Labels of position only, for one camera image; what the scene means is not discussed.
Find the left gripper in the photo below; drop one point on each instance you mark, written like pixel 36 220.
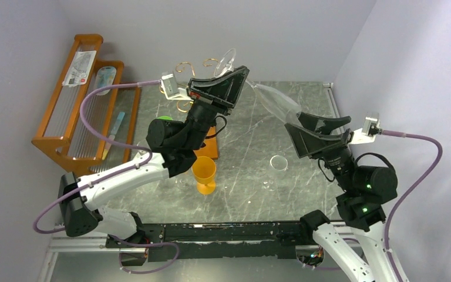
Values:
pixel 221 96

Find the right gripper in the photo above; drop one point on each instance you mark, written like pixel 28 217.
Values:
pixel 322 147

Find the clear wine glass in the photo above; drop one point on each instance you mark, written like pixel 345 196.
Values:
pixel 277 103
pixel 183 181
pixel 275 173

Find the orange plastic goblet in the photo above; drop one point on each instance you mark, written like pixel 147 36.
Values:
pixel 204 172

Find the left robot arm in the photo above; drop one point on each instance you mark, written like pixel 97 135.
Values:
pixel 170 151

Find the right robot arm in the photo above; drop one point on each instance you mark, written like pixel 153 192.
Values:
pixel 365 190

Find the wooden rack base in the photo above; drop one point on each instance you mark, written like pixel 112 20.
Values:
pixel 210 149

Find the green plastic goblet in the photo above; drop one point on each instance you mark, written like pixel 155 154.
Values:
pixel 165 118

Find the blue pink toothbrush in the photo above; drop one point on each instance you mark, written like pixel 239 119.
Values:
pixel 113 133

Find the blue packaged item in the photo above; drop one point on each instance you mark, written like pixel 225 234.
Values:
pixel 105 77

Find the orange wooden shelf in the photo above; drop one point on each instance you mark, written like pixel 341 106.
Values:
pixel 62 136

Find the white packaged item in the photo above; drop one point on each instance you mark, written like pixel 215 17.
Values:
pixel 79 69

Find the gold wire glass rack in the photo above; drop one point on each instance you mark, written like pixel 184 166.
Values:
pixel 184 71

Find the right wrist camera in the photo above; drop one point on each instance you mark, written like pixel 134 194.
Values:
pixel 369 131

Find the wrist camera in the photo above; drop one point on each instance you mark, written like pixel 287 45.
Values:
pixel 171 88
pixel 369 131

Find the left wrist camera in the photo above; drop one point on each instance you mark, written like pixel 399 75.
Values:
pixel 171 88

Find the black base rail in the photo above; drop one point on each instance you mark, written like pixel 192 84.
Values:
pixel 277 239

